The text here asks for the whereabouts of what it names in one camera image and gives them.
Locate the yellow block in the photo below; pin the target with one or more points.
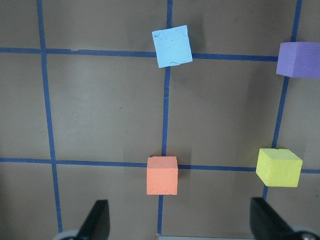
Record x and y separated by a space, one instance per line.
278 167

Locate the orange block near bases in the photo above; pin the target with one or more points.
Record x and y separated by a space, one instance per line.
162 175

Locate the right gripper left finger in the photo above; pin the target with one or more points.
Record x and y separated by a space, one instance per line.
97 223

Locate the purple block near teal tray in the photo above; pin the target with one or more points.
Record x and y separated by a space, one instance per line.
299 60

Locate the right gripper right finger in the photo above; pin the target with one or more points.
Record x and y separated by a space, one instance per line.
266 224

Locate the light blue block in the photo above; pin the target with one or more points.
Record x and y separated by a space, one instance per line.
172 46

